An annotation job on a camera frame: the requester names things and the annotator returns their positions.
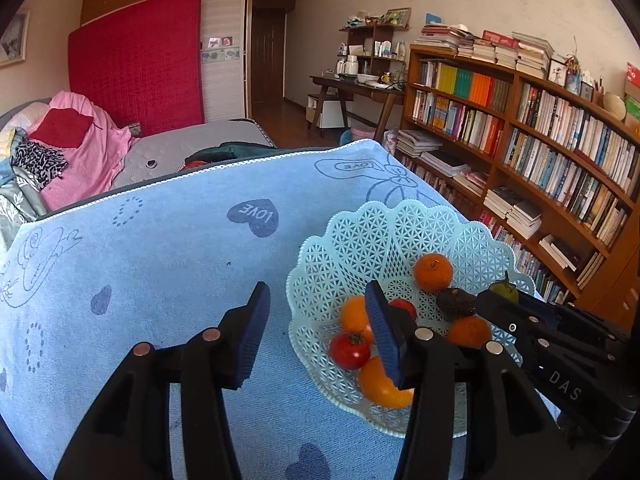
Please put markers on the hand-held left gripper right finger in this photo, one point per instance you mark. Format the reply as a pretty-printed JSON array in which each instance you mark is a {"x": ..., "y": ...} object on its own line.
[{"x": 385, "y": 340}]

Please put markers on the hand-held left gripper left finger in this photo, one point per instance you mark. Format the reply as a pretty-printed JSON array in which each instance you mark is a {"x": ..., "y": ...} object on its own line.
[{"x": 252, "y": 340}]

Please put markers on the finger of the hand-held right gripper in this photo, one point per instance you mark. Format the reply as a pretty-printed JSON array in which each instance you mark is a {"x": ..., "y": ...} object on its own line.
[
  {"x": 540, "y": 307},
  {"x": 500, "y": 310}
]

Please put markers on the yellow-green pear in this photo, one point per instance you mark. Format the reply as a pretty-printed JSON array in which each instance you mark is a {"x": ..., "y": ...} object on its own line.
[{"x": 502, "y": 287}]

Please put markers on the red tomato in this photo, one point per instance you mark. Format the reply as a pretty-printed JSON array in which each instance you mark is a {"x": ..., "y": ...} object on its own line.
[
  {"x": 350, "y": 351},
  {"x": 404, "y": 307}
]

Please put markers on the wrinkled brown passion fruit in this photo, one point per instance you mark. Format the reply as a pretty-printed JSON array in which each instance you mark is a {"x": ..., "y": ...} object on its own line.
[{"x": 456, "y": 302}]

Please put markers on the large orange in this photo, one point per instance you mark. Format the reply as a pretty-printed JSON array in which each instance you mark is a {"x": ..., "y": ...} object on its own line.
[{"x": 380, "y": 385}]

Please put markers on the pale green lattice plastic basket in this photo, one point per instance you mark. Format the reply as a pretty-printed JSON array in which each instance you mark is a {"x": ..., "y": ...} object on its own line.
[{"x": 380, "y": 240}]

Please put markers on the light blue printed towel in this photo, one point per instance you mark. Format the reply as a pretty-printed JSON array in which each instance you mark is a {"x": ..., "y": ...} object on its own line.
[{"x": 175, "y": 260}]

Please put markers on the dark green garment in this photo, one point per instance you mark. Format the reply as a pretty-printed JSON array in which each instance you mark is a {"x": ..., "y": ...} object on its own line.
[{"x": 235, "y": 152}]

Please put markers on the white printed bag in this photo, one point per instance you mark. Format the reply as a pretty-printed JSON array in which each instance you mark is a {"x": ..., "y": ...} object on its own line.
[{"x": 391, "y": 144}]

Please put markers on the pink plastic bin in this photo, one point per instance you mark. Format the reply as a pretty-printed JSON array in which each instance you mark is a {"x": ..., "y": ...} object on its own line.
[{"x": 360, "y": 134}]

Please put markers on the grey bed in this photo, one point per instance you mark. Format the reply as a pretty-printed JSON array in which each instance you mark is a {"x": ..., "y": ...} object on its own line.
[{"x": 165, "y": 147}]

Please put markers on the curved wooden bookshelf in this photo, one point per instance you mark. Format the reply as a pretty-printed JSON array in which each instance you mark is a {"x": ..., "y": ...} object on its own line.
[{"x": 515, "y": 95}]

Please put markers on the woven round basket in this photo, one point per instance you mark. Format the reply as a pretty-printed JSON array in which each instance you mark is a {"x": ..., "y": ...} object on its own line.
[{"x": 614, "y": 106}]

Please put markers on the rows of upright books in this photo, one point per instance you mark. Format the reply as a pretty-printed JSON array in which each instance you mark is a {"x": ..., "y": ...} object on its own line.
[{"x": 470, "y": 85}]

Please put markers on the white storage box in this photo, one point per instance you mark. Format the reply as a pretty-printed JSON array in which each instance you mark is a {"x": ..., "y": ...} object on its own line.
[{"x": 332, "y": 112}]

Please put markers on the pink blanket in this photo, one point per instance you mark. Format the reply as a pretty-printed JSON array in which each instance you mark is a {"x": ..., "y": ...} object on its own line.
[{"x": 90, "y": 160}]

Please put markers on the red box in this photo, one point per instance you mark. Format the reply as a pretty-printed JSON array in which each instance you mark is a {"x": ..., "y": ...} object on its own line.
[{"x": 633, "y": 73}]

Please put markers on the wooden desk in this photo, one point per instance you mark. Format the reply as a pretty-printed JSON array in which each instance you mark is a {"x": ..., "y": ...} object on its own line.
[{"x": 350, "y": 85}]

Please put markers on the white bowl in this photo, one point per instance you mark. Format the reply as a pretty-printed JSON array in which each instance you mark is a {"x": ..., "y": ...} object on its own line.
[{"x": 369, "y": 78}]

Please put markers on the floral quilt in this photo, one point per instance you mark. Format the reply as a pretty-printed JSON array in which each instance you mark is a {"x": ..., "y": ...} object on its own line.
[{"x": 15, "y": 205}]

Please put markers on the white thermos jug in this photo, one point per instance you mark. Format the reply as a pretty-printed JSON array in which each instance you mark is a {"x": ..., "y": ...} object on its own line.
[{"x": 350, "y": 66}]

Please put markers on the white bottle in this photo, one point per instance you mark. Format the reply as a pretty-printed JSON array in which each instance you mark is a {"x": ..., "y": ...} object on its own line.
[{"x": 400, "y": 50}]

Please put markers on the stacks of flat books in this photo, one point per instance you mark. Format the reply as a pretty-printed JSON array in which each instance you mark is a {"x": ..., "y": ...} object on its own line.
[{"x": 440, "y": 37}]

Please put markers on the dark wooden door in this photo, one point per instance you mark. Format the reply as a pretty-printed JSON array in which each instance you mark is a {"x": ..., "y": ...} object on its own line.
[{"x": 267, "y": 60}]

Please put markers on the black and white patterned cloth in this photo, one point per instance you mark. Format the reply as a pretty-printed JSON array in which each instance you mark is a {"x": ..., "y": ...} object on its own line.
[{"x": 37, "y": 160}]

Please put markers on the red pillow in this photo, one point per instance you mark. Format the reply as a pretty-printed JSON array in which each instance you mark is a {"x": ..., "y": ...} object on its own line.
[{"x": 60, "y": 127}]

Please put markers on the wardrobe door stickers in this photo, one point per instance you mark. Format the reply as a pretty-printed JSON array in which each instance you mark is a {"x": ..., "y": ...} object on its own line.
[{"x": 220, "y": 50}]

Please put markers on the blue card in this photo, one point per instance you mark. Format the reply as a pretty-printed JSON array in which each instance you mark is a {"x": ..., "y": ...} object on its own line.
[{"x": 433, "y": 18}]

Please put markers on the red quilted mattress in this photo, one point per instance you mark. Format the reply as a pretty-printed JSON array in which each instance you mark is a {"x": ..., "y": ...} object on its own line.
[{"x": 135, "y": 60}]

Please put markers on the wooden desk hutch shelf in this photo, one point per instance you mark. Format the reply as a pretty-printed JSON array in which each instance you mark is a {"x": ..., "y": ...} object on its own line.
[{"x": 360, "y": 35}]

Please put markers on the small framed picture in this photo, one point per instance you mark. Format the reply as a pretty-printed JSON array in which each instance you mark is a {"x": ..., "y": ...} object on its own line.
[{"x": 398, "y": 16}]

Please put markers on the framed wedding photo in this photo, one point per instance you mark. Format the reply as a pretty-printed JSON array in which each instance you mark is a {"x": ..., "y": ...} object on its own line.
[{"x": 12, "y": 40}]

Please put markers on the small picture frame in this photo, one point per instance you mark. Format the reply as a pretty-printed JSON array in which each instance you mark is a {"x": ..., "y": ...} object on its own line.
[{"x": 558, "y": 72}]

